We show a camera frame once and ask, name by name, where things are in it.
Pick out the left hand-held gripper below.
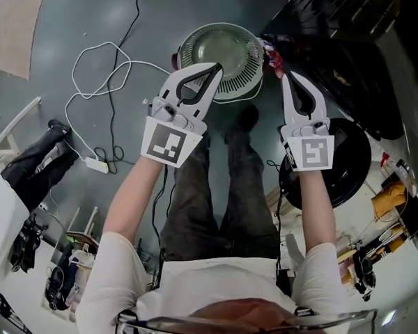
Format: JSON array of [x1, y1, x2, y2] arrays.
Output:
[[141, 61, 225, 169]]

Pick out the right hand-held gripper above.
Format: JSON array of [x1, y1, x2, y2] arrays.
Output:
[[277, 70, 336, 173]]

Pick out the round green laundry basket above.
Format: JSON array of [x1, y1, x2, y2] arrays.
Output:
[[176, 22, 266, 104]]

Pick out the red blue patterned clothes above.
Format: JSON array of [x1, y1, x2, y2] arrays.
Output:
[[261, 36, 284, 80]]

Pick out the person's left forearm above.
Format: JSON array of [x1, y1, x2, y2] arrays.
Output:
[[102, 157, 165, 245]]

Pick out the person's right forearm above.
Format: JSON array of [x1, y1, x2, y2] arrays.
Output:
[[297, 168, 337, 255]]

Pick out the person's black shoe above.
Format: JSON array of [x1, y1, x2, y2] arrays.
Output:
[[225, 104, 261, 143]]

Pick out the person's legs in dark trousers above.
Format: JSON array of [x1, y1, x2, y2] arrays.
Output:
[[159, 130, 280, 261]]

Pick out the white power strip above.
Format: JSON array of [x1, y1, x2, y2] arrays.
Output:
[[84, 156, 110, 175]]

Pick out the yellow bag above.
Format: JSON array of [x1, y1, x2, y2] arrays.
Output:
[[371, 182, 409, 223]]

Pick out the black flat screen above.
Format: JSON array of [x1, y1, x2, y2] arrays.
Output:
[[399, 193, 418, 240]]

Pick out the beige floor mat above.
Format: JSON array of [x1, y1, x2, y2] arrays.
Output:
[[0, 0, 52, 81]]

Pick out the black handheld device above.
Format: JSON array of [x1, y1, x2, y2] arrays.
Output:
[[354, 248, 378, 303]]

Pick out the wooden stool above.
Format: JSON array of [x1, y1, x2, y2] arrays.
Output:
[[51, 205, 101, 259]]

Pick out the white folding rack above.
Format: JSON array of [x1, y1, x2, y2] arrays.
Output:
[[0, 95, 42, 166]]

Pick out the person's white shirt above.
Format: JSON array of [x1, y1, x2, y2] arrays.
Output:
[[75, 231, 351, 334]]

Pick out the white floor cable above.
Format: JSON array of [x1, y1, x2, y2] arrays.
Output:
[[65, 41, 172, 164]]

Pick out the black floor cable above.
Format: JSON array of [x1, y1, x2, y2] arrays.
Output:
[[93, 0, 148, 175]]

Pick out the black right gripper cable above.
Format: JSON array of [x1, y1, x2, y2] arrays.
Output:
[[266, 159, 291, 274]]

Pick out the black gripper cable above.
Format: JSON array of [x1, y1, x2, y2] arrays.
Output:
[[266, 159, 291, 274], [150, 164, 169, 292]]

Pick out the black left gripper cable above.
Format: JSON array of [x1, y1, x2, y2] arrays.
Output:
[[150, 164, 169, 292]]

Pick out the black camera gear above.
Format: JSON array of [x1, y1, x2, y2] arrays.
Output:
[[8, 214, 49, 273]]

